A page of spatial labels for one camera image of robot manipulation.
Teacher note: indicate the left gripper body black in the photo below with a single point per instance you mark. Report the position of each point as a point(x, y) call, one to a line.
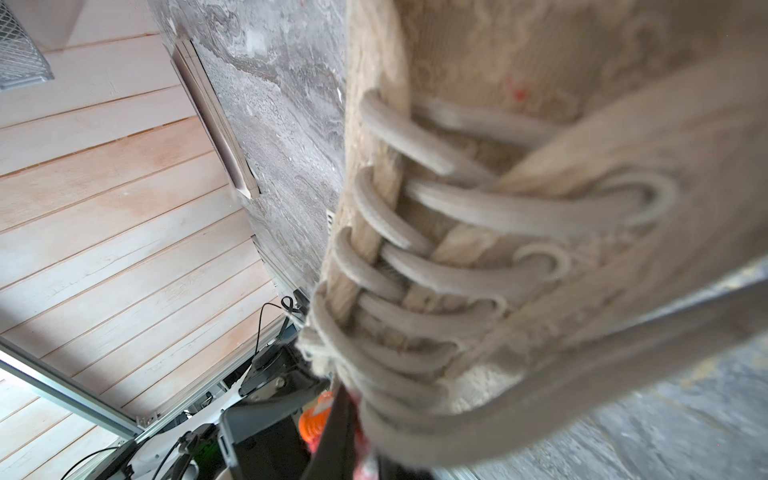
point(259, 436)

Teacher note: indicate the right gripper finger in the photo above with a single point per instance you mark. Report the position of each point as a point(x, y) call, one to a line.
point(336, 457)

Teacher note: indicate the white wire wall shelf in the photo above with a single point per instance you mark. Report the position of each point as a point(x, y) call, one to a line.
point(21, 62)

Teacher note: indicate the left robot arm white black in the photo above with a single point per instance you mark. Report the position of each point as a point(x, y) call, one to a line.
point(190, 450)

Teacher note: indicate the beige sneaker one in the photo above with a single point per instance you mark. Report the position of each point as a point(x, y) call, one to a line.
point(526, 182)

